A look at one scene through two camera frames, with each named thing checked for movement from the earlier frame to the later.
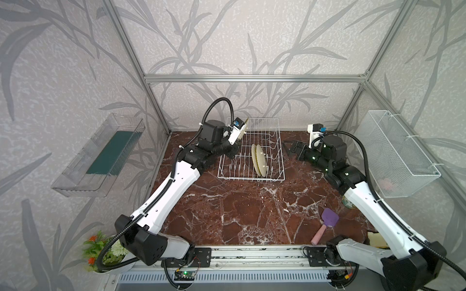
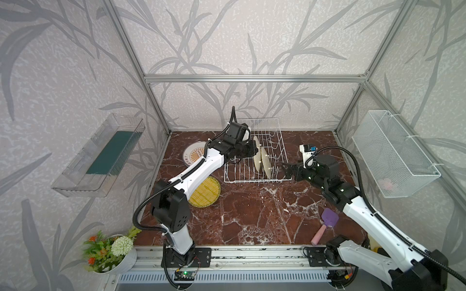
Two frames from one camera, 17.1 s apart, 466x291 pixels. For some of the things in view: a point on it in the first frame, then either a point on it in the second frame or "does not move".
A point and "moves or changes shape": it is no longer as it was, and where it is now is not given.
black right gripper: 301,146 to 299,168
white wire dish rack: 260,157 does not move
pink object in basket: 385,183 does not move
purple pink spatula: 329,219 does not move
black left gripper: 234,148 to 252,146
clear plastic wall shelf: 94,169 does not move
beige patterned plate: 261,160 moves or changes shape
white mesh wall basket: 398,166 does not move
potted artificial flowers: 91,248 does not move
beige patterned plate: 243,131 moves or changes shape
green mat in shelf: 114,153 does not move
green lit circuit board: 184,276 does not move
